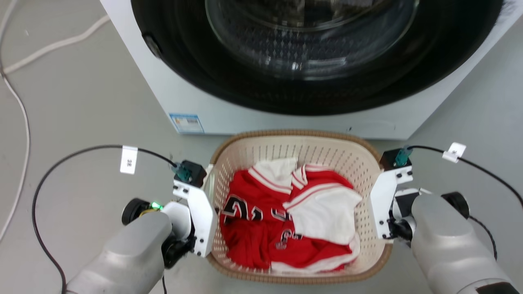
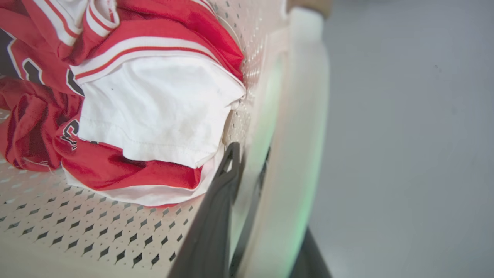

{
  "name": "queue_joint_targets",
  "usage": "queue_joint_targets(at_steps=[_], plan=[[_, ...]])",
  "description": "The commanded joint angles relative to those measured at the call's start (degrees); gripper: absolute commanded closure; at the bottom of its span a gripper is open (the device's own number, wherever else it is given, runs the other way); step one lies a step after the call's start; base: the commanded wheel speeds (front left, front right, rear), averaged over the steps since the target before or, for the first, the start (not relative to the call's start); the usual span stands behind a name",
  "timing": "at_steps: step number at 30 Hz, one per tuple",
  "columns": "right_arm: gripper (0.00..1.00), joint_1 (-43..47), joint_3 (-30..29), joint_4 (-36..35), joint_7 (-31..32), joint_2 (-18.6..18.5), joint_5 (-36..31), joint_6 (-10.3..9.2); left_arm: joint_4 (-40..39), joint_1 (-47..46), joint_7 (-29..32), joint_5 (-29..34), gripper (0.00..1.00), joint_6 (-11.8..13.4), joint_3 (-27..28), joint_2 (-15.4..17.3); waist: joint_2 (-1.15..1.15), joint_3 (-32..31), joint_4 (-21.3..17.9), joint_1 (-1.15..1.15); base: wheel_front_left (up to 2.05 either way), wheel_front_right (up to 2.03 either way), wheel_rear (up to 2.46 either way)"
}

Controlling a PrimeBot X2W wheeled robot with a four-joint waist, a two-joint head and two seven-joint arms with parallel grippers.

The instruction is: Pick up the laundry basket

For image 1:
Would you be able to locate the white tag on cable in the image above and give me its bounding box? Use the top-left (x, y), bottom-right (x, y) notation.
top-left (442, 142), bottom-right (467, 164)
top-left (120, 145), bottom-right (139, 175)

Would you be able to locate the black round washer door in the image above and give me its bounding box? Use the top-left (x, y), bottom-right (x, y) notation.
top-left (131, 0), bottom-right (505, 116)

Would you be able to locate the thick white floor cable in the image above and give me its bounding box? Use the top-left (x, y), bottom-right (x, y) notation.
top-left (2, 15), bottom-right (111, 75)

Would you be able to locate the blue white energy sticker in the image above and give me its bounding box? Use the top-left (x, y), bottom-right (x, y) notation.
top-left (169, 113), bottom-right (205, 134)

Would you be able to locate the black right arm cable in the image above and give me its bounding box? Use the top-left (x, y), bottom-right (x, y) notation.
top-left (407, 145), bottom-right (523, 261)

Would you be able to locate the white tag on right cable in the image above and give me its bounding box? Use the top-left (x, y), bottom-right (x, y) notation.
top-left (442, 142), bottom-right (467, 164)

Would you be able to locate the white tag on left cable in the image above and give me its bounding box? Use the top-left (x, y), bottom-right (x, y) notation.
top-left (120, 145), bottom-right (139, 175)

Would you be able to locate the thin white floor cable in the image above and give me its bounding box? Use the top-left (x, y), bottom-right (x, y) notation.
top-left (0, 0), bottom-right (31, 242)

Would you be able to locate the red basketball jersey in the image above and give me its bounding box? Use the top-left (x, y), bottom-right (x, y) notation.
top-left (219, 163), bottom-right (360, 273)

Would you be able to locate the white cloth garment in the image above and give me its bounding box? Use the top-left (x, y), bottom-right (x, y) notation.
top-left (286, 186), bottom-right (363, 246)

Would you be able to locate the white front-load washing machine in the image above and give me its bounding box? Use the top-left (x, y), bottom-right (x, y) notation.
top-left (100, 0), bottom-right (523, 140)

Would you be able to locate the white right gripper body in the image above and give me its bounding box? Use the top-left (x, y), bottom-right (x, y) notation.
top-left (369, 165), bottom-right (413, 241)

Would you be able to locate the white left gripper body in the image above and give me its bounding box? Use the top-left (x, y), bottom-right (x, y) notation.
top-left (172, 164), bottom-right (219, 258)

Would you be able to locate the beige plastic laundry basket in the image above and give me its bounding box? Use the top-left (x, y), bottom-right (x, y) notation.
top-left (206, 130), bottom-right (394, 285)

